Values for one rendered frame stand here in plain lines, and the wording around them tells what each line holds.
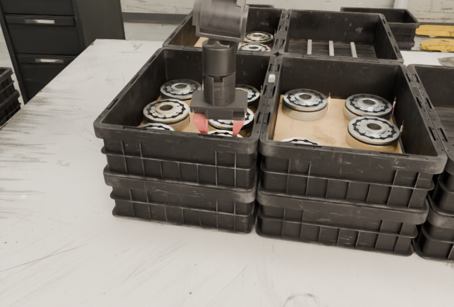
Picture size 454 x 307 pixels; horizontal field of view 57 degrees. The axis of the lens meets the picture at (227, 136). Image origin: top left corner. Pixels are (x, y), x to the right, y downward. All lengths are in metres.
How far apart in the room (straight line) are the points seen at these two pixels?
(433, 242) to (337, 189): 0.21
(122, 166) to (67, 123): 0.49
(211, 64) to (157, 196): 0.29
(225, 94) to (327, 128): 0.30
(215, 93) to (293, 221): 0.28
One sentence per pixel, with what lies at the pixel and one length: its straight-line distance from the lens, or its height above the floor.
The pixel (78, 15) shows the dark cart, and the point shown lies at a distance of 2.31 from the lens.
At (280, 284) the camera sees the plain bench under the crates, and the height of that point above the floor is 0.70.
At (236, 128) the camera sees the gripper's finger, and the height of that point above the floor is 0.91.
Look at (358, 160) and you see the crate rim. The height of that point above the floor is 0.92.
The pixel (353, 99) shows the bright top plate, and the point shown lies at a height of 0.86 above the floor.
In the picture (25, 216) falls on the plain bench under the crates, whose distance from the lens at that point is 0.98.
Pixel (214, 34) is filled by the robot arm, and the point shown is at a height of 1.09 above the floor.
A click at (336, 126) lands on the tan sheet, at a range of 0.96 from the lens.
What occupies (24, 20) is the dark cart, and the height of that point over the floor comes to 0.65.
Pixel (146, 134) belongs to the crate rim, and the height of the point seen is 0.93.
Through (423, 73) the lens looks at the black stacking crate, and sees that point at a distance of 1.08.
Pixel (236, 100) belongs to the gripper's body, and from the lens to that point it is 0.75.
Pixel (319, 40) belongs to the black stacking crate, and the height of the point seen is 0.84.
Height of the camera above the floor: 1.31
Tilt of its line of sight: 33 degrees down
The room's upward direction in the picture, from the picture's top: straight up
